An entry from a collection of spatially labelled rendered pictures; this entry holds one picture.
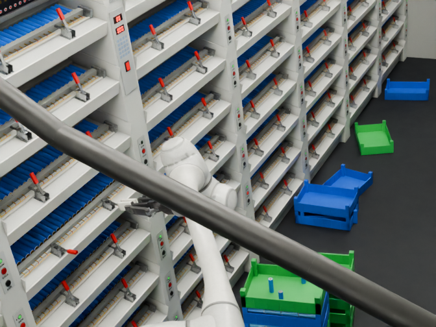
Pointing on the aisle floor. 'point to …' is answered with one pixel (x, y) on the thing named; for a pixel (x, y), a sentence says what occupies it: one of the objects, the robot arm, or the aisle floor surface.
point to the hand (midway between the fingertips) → (128, 204)
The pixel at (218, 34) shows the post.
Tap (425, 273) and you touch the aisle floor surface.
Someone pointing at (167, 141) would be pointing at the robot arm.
